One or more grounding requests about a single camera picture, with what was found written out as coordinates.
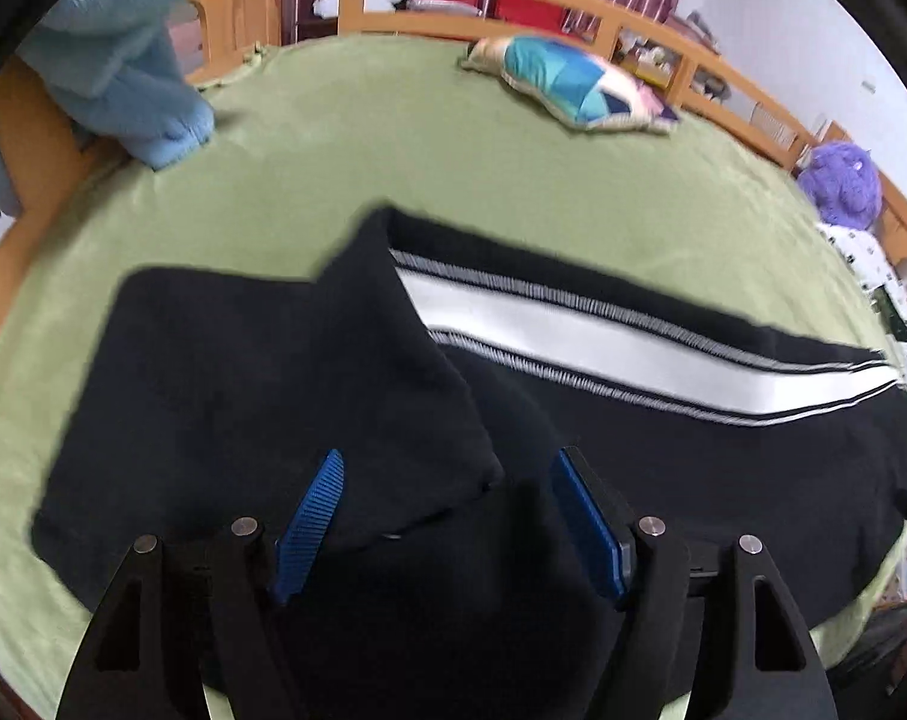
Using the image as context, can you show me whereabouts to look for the patchwork pillow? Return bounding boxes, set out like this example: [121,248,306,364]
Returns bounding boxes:
[459,35,680,136]

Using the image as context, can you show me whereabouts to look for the black pants with white stripe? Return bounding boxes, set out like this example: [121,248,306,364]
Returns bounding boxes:
[29,202,907,720]

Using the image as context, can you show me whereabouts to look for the green bed blanket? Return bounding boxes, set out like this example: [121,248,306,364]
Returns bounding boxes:
[0,34,907,720]

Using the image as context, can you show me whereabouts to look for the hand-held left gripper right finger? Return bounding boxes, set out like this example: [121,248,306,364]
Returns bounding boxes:
[548,447,842,720]

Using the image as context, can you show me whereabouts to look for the white folded bedding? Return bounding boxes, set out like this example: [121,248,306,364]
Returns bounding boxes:
[313,0,411,17]

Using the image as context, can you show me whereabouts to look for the white spotted cloth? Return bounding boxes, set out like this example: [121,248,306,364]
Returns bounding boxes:
[813,221,907,398]

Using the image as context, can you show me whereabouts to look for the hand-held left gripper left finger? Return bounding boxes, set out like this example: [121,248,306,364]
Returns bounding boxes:
[56,448,345,720]

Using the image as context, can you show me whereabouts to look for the purple plush toy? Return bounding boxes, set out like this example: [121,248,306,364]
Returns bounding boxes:
[798,139,884,227]

